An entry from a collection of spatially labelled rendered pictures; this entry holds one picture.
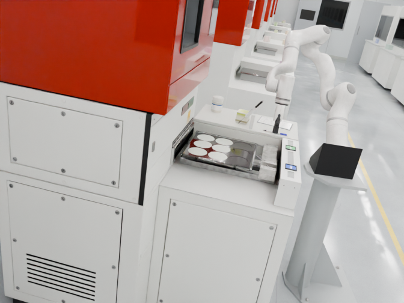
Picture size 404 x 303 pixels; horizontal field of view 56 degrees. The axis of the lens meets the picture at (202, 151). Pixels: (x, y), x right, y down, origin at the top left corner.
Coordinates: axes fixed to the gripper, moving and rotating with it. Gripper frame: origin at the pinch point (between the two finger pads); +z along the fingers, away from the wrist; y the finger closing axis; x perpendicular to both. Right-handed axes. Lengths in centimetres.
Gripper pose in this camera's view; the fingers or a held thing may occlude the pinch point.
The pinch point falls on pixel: (275, 129)
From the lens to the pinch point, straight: 224.5
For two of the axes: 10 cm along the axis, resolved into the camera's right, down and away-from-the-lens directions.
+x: 9.7, 2.2, -1.4
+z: -1.8, 9.5, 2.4
